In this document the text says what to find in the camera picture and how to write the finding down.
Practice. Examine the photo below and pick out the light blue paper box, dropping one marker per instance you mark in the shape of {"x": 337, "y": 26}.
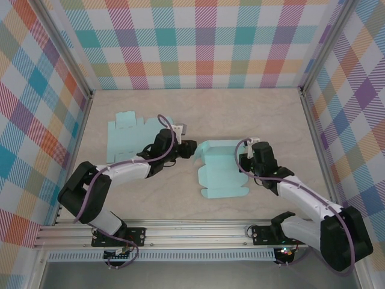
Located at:
{"x": 126, "y": 141}
{"x": 222, "y": 177}

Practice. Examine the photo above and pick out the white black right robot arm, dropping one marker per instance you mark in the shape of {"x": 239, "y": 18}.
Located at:
{"x": 303, "y": 195}

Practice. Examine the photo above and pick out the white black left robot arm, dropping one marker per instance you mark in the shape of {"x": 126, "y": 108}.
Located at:
{"x": 126, "y": 170}

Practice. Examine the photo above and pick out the small circuit board with lights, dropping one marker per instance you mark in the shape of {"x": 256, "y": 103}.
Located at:
{"x": 285, "y": 252}

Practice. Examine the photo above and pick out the grey metal panel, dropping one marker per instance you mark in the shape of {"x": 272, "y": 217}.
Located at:
{"x": 195, "y": 275}

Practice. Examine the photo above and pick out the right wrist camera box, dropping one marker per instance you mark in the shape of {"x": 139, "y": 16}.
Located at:
{"x": 254, "y": 141}

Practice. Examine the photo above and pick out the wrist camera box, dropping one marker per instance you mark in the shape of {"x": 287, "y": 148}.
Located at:
{"x": 254, "y": 141}
{"x": 180, "y": 130}

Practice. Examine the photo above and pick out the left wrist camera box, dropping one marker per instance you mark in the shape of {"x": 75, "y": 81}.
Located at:
{"x": 180, "y": 130}

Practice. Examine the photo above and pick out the aluminium side rail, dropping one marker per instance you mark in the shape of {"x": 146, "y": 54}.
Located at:
{"x": 79, "y": 135}
{"x": 314, "y": 126}

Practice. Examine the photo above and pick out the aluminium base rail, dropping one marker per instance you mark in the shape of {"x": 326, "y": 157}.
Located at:
{"x": 195, "y": 233}

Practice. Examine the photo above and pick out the aluminium frame post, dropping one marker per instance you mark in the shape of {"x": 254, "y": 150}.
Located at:
{"x": 327, "y": 45}
{"x": 67, "y": 48}

